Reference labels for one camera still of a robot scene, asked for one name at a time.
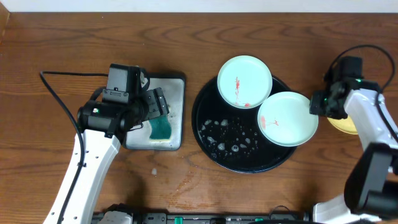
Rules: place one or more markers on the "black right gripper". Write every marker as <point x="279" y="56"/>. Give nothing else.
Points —
<point x="316" y="106"/>

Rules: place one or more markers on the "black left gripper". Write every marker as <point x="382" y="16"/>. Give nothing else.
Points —
<point x="158" y="102"/>

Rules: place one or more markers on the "yellow plate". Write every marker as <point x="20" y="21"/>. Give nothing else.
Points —
<point x="344" y="125"/>

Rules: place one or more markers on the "green scrubbing sponge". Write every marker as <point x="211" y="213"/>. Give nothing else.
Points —
<point x="161" y="129"/>

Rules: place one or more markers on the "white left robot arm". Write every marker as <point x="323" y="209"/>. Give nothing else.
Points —
<point x="92" y="156"/>

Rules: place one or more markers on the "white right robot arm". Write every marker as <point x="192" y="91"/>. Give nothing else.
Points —
<point x="368" y="195"/>

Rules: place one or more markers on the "black rectangular soapy tray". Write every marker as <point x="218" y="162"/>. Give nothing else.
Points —
<point x="173" y="87"/>

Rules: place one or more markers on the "black round tray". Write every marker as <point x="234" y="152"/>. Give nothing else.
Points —
<point x="231" y="137"/>

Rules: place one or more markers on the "mint plate with red stain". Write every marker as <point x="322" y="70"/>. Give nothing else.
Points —
<point x="244" y="82"/>

